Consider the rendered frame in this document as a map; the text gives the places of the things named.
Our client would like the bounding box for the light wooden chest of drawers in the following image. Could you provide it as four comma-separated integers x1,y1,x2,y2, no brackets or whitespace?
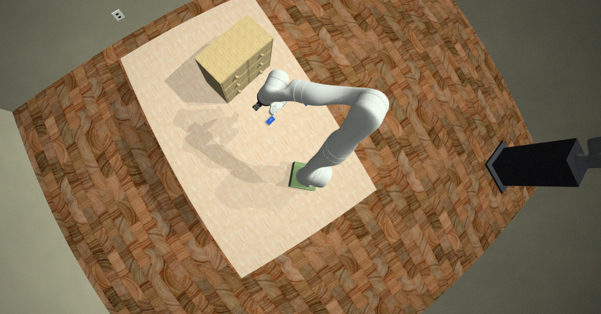
195,15,274,103

